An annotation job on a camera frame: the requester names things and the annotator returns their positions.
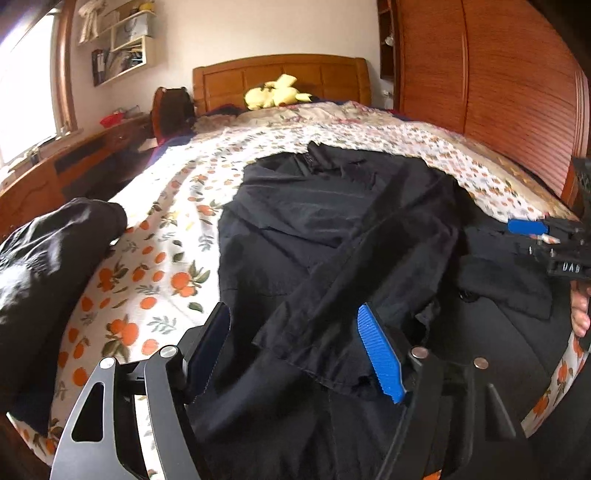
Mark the black button coat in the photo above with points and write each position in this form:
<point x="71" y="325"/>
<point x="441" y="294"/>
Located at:
<point x="300" y="240"/>

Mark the white wall shelf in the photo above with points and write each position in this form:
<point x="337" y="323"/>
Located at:
<point x="150" y="50"/>

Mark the white paper bag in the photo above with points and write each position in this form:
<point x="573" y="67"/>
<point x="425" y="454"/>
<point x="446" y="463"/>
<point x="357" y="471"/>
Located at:
<point x="134" y="25"/>

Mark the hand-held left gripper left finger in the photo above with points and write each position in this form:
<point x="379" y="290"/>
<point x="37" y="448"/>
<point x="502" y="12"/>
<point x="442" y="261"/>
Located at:
<point x="212" y="350"/>

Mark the dark blue bed sheet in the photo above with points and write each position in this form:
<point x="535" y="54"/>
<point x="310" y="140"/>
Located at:
<point x="173" y="144"/>

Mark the tied cream curtain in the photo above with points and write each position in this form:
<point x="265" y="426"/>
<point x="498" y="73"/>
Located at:
<point x="90" y="18"/>

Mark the yellow cup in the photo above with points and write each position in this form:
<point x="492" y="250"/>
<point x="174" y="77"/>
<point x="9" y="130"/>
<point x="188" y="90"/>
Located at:
<point x="147" y="5"/>

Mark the bed with orange-print sheet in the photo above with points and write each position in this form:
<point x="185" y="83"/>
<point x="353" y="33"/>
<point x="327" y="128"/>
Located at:
<point x="152" y="240"/>

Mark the row of books and folders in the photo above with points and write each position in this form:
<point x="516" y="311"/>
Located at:
<point x="120" y="60"/>

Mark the dark folded garment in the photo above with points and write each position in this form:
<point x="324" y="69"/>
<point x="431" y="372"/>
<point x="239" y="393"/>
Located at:
<point x="46" y="258"/>

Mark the wooden desk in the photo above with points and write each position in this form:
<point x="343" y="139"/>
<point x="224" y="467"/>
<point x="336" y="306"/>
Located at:
<point x="27" y="184"/>

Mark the wooden bed headboard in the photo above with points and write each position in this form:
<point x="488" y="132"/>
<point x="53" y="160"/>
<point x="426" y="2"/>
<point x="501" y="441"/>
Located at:
<point x="231" y="83"/>

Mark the yellow plush toy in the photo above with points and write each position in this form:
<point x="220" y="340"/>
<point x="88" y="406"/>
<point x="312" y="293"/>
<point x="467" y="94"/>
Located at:
<point x="272" y="96"/>

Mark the wooden slatted wardrobe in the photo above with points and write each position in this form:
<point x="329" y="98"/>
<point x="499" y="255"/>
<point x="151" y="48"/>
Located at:
<point x="485" y="69"/>

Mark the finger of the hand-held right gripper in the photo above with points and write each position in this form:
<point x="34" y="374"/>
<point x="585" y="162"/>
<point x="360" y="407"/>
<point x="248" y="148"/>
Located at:
<point x="526" y="226"/>
<point x="542" y="251"/>

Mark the red basin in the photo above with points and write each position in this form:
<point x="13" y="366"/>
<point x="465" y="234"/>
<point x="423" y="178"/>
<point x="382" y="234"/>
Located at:
<point x="111" y="121"/>

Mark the floral quilt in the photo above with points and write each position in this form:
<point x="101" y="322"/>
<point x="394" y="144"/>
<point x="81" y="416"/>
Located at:
<point x="323" y="113"/>

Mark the wooden frame window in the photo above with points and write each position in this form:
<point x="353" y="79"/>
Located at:
<point x="27" y="92"/>

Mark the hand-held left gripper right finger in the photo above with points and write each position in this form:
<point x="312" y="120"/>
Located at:
<point x="381" y="350"/>

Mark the person's right hand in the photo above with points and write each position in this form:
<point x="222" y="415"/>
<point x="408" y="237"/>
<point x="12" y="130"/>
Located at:
<point x="581" y="309"/>

